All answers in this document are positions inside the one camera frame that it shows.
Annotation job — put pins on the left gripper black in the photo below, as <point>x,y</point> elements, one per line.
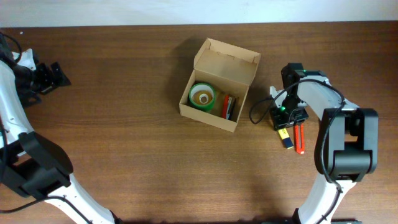
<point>50,83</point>

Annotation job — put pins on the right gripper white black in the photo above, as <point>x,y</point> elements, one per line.
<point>279,121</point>

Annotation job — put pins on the orange utility knife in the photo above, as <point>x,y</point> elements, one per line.
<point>299,139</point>

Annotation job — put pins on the yellow highlighter marker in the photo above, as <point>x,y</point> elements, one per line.
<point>286,140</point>

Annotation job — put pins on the brown cardboard box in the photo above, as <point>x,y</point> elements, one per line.
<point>230,70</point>

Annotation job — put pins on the green tape roll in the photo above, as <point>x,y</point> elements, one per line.
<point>200,88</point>

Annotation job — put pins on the small yellow tape roll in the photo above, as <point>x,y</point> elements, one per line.
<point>203,98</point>

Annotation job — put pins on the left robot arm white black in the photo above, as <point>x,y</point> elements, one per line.
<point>32,165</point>

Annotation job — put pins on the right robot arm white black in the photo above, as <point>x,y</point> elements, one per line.
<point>346,147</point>

